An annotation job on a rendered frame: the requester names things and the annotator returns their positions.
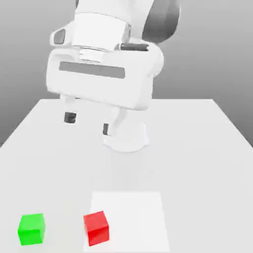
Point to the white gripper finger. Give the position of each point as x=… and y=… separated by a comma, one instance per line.
x=69, y=116
x=116, y=122

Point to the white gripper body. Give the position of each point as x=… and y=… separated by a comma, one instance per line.
x=98, y=89

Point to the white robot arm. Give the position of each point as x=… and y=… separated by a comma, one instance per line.
x=98, y=29

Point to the small red cube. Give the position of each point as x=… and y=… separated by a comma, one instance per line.
x=95, y=229

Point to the small green cube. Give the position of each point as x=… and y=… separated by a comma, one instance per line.
x=31, y=229

